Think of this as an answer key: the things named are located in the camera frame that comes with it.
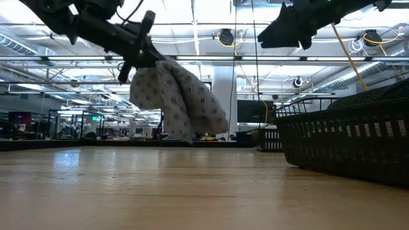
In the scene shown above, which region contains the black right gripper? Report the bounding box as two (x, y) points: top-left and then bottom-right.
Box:
(257, 0), (339, 50)

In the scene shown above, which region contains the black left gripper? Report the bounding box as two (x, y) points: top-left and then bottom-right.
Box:
(108, 10), (167, 84)

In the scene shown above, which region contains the grey patterned cloth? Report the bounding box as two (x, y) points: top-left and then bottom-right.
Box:
(129, 56), (229, 144)

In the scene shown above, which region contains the black slotted plastic basket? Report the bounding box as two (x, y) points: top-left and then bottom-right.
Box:
(258, 126), (284, 153)
(274, 95), (409, 188)

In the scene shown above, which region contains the black monitor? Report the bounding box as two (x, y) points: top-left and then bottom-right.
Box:
(236, 99), (276, 124)

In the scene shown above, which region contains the red screen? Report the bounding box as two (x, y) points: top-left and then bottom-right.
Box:
(8, 111), (33, 125)

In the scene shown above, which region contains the yellow hanging cable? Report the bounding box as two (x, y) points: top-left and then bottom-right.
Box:
(330, 22), (371, 92)

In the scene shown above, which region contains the black wire basket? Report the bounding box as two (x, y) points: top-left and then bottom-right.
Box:
(274, 96), (342, 119)

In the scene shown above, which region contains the black metal table frame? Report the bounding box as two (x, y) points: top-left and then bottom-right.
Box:
(0, 139), (261, 152)

